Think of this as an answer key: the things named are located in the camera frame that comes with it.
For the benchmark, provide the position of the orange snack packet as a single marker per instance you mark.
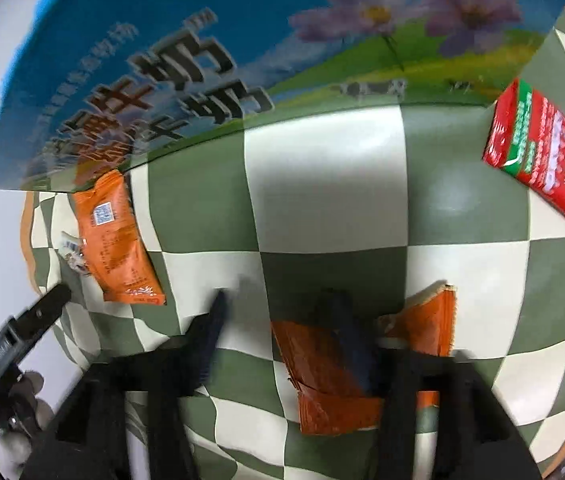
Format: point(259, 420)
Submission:
point(112, 240)
point(322, 370)

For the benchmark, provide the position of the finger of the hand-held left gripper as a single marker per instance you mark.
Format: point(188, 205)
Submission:
point(45, 307)

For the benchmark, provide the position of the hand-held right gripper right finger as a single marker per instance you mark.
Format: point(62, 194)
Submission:
point(347, 340)

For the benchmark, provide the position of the person's left hand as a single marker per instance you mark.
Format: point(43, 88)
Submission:
point(30, 400)

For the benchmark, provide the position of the printed blue cardboard box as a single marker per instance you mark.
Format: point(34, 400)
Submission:
point(162, 20)

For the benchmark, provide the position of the small white snack packet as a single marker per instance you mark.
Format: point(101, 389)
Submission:
point(75, 255)

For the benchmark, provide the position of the flat orange snack packet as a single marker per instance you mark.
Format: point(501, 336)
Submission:
point(112, 240)

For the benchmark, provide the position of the green checkered blanket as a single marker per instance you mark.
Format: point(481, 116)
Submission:
point(322, 185)

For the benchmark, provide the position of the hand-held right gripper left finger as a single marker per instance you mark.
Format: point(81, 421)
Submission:
point(207, 340)

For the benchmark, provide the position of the red snack packet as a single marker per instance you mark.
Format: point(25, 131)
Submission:
point(537, 160)

